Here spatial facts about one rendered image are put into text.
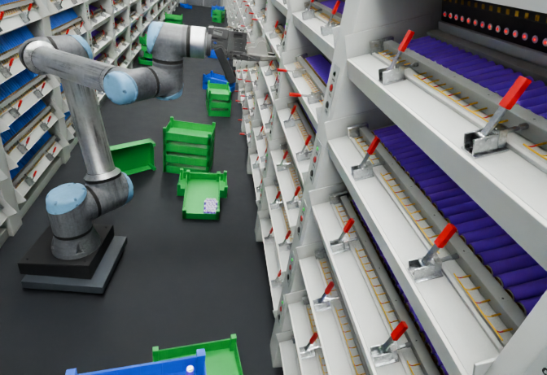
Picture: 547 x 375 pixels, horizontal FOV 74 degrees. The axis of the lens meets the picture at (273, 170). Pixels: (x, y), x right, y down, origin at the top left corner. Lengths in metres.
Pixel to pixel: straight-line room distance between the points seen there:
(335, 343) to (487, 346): 0.49
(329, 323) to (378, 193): 0.40
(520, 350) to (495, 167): 0.18
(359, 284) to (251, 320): 0.92
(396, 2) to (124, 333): 1.43
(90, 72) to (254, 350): 1.14
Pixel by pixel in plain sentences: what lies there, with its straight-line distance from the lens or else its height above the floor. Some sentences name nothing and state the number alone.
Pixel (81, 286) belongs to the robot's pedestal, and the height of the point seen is 0.06.
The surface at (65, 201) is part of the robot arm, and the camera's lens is 1.64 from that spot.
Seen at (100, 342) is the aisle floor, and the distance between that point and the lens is 1.64.
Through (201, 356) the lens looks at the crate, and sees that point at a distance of 0.99.
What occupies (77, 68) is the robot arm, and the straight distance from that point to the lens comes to 1.28.
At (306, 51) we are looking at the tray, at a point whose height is 1.01.
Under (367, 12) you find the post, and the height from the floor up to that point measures 1.25.
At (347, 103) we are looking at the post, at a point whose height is 1.05.
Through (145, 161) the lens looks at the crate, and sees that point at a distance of 2.59.
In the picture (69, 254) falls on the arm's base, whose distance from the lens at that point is 1.75.
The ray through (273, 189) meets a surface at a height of 0.37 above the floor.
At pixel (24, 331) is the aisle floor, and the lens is 1.75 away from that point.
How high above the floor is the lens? 1.31
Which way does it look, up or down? 30 degrees down
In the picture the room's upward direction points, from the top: 9 degrees clockwise
